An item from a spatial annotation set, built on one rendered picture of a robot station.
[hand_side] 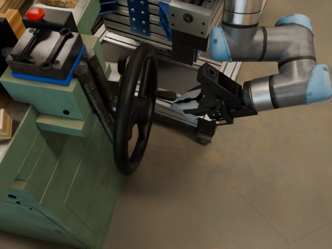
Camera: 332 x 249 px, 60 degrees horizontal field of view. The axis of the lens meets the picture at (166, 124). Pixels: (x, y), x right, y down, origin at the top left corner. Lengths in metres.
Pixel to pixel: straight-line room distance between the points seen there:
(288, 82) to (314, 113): 1.19
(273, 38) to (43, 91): 0.46
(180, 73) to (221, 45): 0.91
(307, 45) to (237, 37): 0.14
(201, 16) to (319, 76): 0.45
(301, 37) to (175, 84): 0.90
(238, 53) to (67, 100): 0.36
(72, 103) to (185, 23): 0.56
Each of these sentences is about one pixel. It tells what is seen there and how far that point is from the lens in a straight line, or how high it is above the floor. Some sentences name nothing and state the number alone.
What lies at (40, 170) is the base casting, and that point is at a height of 0.77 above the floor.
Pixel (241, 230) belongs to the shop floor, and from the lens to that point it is 1.40.
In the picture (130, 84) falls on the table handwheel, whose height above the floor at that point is 0.95.
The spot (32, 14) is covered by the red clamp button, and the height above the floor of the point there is 1.02.
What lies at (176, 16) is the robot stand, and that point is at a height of 0.74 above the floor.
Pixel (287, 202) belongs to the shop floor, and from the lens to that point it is 1.51.
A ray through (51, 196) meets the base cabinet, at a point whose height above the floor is 0.67.
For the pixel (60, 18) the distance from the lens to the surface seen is 0.56.
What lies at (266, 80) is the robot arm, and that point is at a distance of 0.65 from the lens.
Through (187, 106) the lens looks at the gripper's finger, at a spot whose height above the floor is 0.76.
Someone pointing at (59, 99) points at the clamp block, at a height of 0.93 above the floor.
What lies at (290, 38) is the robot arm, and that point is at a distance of 0.67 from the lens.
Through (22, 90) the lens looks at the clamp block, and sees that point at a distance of 0.57.
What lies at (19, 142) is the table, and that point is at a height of 0.88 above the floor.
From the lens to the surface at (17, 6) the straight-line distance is 0.81.
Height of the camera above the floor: 1.34
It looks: 58 degrees down
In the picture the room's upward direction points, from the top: straight up
